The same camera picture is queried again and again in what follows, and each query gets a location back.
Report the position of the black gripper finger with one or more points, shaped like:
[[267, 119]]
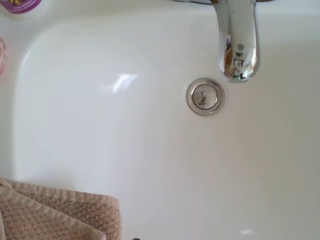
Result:
[[137, 239]]

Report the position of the tan terry towel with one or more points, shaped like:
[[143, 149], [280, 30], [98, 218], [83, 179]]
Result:
[[50, 212]]

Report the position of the chrome drain stopper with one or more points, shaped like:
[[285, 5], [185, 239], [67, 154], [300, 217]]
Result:
[[205, 97]]

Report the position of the small pink cup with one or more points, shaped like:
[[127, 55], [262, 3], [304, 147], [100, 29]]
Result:
[[2, 55]]

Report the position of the chrome faucet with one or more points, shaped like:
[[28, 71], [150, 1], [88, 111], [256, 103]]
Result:
[[237, 25]]

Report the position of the soap bottle with purple label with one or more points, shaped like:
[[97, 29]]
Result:
[[20, 6]]

